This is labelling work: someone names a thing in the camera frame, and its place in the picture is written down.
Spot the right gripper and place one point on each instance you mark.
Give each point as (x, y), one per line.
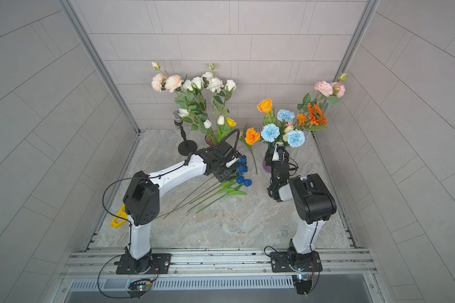
(270, 156)

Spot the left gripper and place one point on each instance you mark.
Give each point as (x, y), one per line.
(226, 175)

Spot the blue purple glass vase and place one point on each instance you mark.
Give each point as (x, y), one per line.
(267, 168)

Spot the pink glass vase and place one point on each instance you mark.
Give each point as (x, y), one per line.
(211, 140)

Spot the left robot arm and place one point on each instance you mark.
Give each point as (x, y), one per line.
(143, 196)

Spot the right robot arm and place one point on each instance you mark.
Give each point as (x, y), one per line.
(313, 201)

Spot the right vase bouquet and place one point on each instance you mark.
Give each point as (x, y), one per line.
(286, 128)

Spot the vase bouquet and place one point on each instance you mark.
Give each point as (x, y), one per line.
(286, 128)
(202, 101)

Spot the left vase bouquet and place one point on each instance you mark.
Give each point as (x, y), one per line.
(202, 101)

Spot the black round stand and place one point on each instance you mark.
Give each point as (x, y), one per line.
(186, 147)

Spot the yellow plastic piece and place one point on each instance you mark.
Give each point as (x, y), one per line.
(117, 219)

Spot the right circuit board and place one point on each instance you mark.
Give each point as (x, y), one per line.
(302, 284)

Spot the circuit board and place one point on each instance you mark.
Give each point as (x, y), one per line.
(302, 284)
(139, 287)

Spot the left circuit board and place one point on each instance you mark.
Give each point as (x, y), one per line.
(139, 287)

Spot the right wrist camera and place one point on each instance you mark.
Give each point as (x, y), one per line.
(276, 156)

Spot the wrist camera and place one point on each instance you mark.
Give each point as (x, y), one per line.
(233, 164)
(276, 156)

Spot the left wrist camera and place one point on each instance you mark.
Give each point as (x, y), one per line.
(233, 164)

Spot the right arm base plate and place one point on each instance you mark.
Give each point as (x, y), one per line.
(284, 262)

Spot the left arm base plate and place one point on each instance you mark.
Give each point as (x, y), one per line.
(149, 264)

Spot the aluminium rail frame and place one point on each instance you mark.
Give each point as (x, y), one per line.
(213, 269)

